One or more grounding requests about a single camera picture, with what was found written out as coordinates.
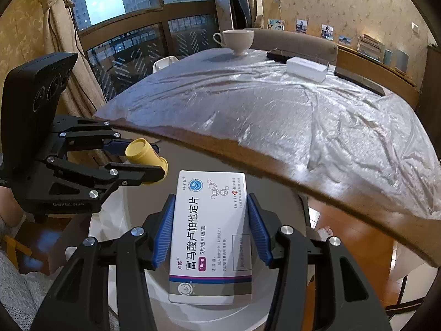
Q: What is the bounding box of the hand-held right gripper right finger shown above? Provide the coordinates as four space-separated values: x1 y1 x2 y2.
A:
246 192 393 331

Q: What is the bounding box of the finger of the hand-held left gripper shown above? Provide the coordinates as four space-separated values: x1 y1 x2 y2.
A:
47 158 166 198
64 122 134 156

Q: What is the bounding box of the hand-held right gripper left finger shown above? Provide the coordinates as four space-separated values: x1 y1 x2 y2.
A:
30 193 176 331

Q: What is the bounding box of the yellow pill bottle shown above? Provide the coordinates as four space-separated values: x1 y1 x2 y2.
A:
125 138 169 180

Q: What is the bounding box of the white medicine box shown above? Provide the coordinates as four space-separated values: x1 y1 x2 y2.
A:
168 170 254 306

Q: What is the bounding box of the white plastic bin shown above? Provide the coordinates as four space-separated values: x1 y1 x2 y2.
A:
89 169 312 331

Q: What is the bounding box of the person's left forearm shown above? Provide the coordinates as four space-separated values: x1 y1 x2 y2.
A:
0 185 26 230

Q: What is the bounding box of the tied beige curtain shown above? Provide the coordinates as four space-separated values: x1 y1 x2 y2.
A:
36 0 104 118

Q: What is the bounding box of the white chair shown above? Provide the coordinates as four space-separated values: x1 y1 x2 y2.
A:
152 56 180 74

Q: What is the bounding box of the large window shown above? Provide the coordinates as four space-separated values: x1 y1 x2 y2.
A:
65 0 221 104

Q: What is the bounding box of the clear plastic table cover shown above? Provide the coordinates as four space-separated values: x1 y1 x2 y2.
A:
93 46 441 221

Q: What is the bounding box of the person's grey clothing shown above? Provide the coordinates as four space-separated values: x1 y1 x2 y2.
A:
0 248 69 331

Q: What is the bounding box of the white footed cup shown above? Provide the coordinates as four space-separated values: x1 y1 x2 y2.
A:
213 29 254 56

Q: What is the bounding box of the white rectangular box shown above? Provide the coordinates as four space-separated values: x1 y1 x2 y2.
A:
287 56 328 83

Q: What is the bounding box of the short black flat device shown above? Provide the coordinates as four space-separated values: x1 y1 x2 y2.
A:
267 48 304 64

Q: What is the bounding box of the long black flat device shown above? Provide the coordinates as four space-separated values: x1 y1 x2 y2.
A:
334 66 386 96

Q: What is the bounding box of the grey brown bench backrest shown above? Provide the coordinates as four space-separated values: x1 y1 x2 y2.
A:
243 28 339 66

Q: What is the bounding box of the stack of books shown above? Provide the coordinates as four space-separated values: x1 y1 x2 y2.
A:
357 34 386 63

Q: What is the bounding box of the wide light blue box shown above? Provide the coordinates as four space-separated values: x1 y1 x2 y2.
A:
394 49 410 74

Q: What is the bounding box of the wooden wall ledge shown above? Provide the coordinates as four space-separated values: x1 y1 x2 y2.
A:
336 45 419 100

